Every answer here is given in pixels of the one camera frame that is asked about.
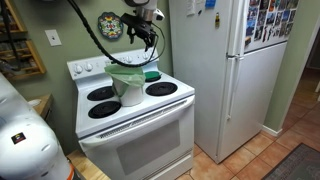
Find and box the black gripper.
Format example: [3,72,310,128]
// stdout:
[120,12,158,52]

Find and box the green bin lid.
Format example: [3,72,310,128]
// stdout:
[104,64,147,89]

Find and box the white paper note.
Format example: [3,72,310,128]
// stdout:
[186,0,196,17]

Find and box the white refrigerator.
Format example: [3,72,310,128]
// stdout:
[168,0,301,164]

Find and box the blue paper note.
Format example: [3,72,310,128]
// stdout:
[204,0,217,9]

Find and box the yellow dark fridge magnet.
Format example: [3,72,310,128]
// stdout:
[214,12,221,29]

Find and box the white electric stove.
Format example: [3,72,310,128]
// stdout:
[66,48,196,180]

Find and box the wooden side counter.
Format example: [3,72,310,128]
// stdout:
[28,93,54,121]

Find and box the small white dish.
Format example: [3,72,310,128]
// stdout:
[29,98,43,108]

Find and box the fridge photo magnet cluster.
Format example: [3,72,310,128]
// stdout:
[244,0,299,48]

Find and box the light wooden platform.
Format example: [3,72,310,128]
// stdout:
[66,149,111,180]

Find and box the grey patterned floor rug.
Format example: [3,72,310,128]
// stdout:
[261,143,320,180]

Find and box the colourful decorative wall plate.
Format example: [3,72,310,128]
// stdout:
[97,11,125,42]

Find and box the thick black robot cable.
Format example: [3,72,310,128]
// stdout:
[66,0,166,69]

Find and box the white wall switch plate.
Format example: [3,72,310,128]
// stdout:
[44,29,63,47]

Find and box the wooden wall shelf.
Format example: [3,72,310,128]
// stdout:
[0,0,28,35]
[0,39,47,82]

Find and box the thin black cable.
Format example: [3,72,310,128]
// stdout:
[0,0,18,66]

